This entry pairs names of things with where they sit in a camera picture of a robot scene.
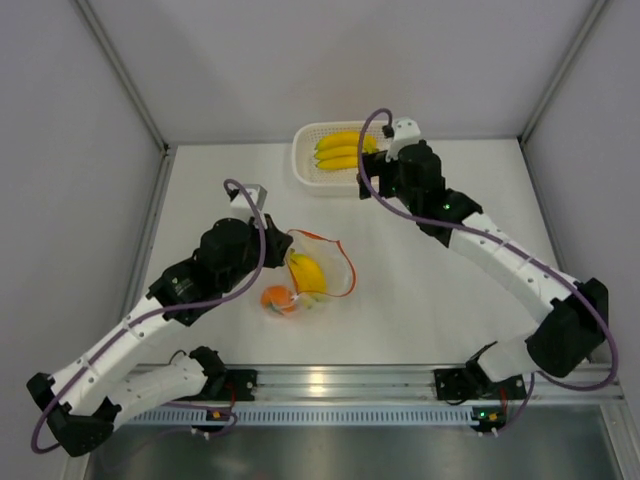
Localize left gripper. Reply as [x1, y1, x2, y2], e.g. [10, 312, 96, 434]
[218, 213, 292, 294]

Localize yellow fake bananas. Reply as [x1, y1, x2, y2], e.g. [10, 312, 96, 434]
[314, 131, 378, 171]

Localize clear zip top bag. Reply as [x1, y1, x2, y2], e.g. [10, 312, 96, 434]
[259, 229, 357, 318]

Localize orange fake fruit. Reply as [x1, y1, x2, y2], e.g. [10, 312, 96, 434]
[260, 285, 297, 316]

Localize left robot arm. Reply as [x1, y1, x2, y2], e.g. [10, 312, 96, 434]
[27, 215, 293, 457]

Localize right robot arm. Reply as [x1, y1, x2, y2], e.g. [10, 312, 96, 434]
[358, 140, 613, 397]

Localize white perforated plastic basket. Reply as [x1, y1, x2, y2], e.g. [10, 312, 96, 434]
[291, 117, 424, 197]

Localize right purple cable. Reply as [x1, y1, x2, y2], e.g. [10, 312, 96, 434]
[357, 107, 620, 436]

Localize purple cable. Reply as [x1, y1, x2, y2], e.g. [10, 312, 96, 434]
[357, 107, 620, 436]
[30, 178, 271, 455]

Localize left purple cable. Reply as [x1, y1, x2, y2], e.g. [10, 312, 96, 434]
[30, 178, 271, 455]

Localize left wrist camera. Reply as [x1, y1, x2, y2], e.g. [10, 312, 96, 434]
[230, 184, 268, 216]

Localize left aluminium frame post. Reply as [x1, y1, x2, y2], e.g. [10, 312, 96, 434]
[74, 0, 171, 154]

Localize aluminium frame post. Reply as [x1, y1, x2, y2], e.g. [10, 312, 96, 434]
[74, 0, 171, 154]
[518, 0, 614, 147]

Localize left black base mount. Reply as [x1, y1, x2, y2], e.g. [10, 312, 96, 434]
[199, 369, 258, 403]

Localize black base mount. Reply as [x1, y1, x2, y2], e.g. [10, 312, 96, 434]
[434, 368, 526, 404]
[199, 369, 258, 403]

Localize aluminium mounting rail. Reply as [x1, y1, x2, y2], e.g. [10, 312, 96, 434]
[241, 364, 625, 404]

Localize white slotted cable duct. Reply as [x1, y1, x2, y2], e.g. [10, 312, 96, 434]
[128, 405, 501, 427]

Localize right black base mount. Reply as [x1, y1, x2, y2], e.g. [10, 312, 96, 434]
[434, 368, 526, 404]

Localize right aluminium frame post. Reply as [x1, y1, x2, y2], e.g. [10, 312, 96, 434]
[518, 0, 614, 147]

